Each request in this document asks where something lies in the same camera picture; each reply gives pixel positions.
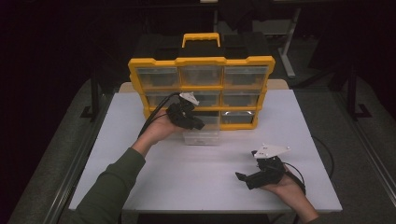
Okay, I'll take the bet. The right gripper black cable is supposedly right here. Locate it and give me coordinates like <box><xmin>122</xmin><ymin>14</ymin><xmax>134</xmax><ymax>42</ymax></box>
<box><xmin>283</xmin><ymin>161</ymin><xmax>307</xmax><ymax>196</ymax></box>

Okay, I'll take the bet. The white desk frame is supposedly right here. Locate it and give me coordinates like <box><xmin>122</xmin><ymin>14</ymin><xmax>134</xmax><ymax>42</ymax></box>
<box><xmin>251</xmin><ymin>7</ymin><xmax>303</xmax><ymax>79</ymax></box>

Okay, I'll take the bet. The aluminium rail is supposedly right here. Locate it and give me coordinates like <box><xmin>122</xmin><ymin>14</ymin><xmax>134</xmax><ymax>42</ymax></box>
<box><xmin>331</xmin><ymin>91</ymin><xmax>396</xmax><ymax>199</ymax></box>
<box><xmin>41</xmin><ymin>92</ymin><xmax>115</xmax><ymax>224</ymax></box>

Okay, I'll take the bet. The yellow and black drawer organizer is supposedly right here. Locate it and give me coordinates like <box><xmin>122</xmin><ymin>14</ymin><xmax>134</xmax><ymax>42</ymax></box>
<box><xmin>128</xmin><ymin>32</ymin><xmax>276</xmax><ymax>132</ymax></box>

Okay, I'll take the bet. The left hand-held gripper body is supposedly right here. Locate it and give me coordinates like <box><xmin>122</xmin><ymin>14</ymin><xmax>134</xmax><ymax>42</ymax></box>
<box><xmin>166</xmin><ymin>91</ymin><xmax>201</xmax><ymax>131</ymax></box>

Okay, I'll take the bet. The person's left hand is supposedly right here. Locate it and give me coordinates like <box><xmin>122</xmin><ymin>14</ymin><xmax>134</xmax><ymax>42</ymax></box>
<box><xmin>136</xmin><ymin>115</ymin><xmax>185</xmax><ymax>147</ymax></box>

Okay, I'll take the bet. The person's right hand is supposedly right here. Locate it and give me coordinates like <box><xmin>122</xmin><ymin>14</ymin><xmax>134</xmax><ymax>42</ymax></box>
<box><xmin>260</xmin><ymin>166</ymin><xmax>306</xmax><ymax>203</ymax></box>

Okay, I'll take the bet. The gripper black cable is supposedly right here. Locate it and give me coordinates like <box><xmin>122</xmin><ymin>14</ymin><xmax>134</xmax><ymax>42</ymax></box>
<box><xmin>283</xmin><ymin>161</ymin><xmax>307</xmax><ymax>196</ymax></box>
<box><xmin>137</xmin><ymin>91</ymin><xmax>182</xmax><ymax>138</ymax></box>

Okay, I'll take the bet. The clear plastic drawer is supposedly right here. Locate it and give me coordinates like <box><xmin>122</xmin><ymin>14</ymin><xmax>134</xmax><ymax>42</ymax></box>
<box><xmin>181</xmin><ymin>111</ymin><xmax>221</xmax><ymax>147</ymax></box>

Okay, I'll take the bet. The black metal stand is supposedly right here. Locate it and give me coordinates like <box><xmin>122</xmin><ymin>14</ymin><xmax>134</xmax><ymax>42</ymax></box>
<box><xmin>346</xmin><ymin>60</ymin><xmax>374</xmax><ymax>121</ymax></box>
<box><xmin>79</xmin><ymin>66</ymin><xmax>105</xmax><ymax>123</ymax></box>

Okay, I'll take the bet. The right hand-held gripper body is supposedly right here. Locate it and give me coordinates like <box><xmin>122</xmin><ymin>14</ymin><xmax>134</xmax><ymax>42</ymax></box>
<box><xmin>246</xmin><ymin>143</ymin><xmax>291</xmax><ymax>190</ymax></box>

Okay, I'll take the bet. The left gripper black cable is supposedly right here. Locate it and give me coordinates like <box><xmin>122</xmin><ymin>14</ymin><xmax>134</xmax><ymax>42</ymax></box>
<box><xmin>137</xmin><ymin>91</ymin><xmax>182</xmax><ymax>138</ymax></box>

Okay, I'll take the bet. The grid of clear organizer bins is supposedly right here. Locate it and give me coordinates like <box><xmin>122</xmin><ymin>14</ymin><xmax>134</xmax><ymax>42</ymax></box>
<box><xmin>135</xmin><ymin>65</ymin><xmax>269</xmax><ymax>125</ymax></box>

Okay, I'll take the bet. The thin black cable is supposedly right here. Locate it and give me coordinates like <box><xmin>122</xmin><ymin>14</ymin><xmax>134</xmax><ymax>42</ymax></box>
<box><xmin>311</xmin><ymin>135</ymin><xmax>335</xmax><ymax>181</ymax></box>

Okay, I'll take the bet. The beige wooden board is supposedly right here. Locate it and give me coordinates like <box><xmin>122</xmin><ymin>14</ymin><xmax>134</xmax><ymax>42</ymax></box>
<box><xmin>119</xmin><ymin>78</ymin><xmax>290</xmax><ymax>93</ymax></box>

